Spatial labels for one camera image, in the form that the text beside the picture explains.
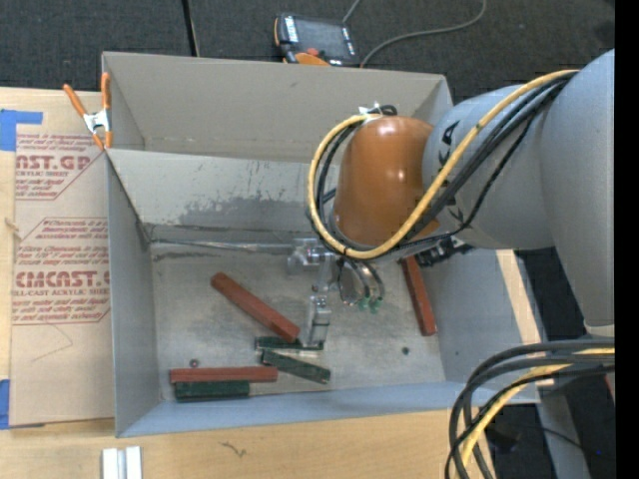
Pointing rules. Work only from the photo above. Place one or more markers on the grey metal bin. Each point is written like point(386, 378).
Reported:
point(209, 287)

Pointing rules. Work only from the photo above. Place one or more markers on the red-brown flat block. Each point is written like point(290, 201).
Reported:
point(222, 374)
point(420, 297)
point(254, 307)

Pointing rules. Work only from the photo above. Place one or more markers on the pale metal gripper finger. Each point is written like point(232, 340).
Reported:
point(324, 325)
point(311, 325)

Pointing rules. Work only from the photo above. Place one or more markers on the black cylinder on white bracket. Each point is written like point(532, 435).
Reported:
point(439, 252)

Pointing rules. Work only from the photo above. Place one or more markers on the brown cardboard board red print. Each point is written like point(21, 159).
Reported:
point(60, 247)

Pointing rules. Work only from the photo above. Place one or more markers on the dark green flat block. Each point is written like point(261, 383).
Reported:
point(297, 367)
point(212, 390)
point(279, 342)

